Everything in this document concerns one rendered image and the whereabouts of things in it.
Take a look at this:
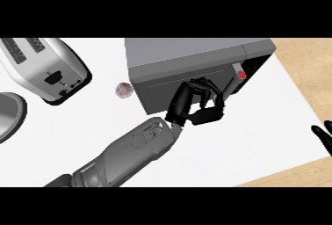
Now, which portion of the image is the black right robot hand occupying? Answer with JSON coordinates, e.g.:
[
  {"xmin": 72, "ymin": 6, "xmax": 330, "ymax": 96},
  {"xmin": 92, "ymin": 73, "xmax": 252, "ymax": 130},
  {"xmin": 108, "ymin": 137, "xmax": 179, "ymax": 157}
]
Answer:
[{"xmin": 311, "ymin": 120, "xmax": 332, "ymax": 156}]

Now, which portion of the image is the grey microwave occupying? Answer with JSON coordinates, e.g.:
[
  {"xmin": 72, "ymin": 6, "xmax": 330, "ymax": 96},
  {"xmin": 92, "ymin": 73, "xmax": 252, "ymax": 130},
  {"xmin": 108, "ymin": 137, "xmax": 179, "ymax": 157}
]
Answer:
[{"xmin": 125, "ymin": 38, "xmax": 278, "ymax": 116}]

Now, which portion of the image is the silver toaster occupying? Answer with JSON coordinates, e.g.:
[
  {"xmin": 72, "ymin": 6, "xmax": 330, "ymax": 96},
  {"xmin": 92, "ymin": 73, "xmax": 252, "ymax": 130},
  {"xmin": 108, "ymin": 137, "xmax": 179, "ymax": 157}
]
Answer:
[{"xmin": 0, "ymin": 38, "xmax": 94, "ymax": 106}]

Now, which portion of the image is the grey round pan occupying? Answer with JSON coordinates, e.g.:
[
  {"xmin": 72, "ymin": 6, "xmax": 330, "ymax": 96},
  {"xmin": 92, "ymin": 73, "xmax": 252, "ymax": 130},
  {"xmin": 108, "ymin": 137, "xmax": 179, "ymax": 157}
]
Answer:
[{"xmin": 0, "ymin": 91, "xmax": 29, "ymax": 144}]

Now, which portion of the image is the small pinkish grey round object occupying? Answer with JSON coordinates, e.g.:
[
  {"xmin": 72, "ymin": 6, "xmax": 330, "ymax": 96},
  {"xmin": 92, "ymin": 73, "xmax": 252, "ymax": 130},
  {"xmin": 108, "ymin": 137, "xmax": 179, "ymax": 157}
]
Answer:
[{"xmin": 114, "ymin": 82, "xmax": 135, "ymax": 99}]

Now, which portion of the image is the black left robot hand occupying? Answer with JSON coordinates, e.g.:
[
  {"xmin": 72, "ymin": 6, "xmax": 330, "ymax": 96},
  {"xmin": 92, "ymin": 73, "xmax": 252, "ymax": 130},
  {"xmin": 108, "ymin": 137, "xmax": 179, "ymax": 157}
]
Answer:
[{"xmin": 164, "ymin": 77, "xmax": 228, "ymax": 127}]

